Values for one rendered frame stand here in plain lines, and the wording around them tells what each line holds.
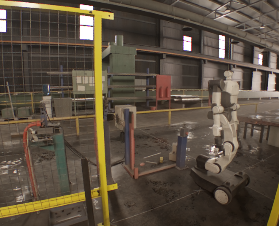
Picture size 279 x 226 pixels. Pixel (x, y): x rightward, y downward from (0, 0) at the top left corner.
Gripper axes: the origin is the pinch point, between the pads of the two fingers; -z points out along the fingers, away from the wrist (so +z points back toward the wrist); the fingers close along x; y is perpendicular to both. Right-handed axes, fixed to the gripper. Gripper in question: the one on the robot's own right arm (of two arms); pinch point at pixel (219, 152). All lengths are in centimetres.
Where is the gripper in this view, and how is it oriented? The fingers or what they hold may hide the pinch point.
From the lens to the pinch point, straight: 196.8
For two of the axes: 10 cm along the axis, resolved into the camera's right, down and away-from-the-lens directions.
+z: -1.1, -9.9, 0.0
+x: 5.5, -0.6, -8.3
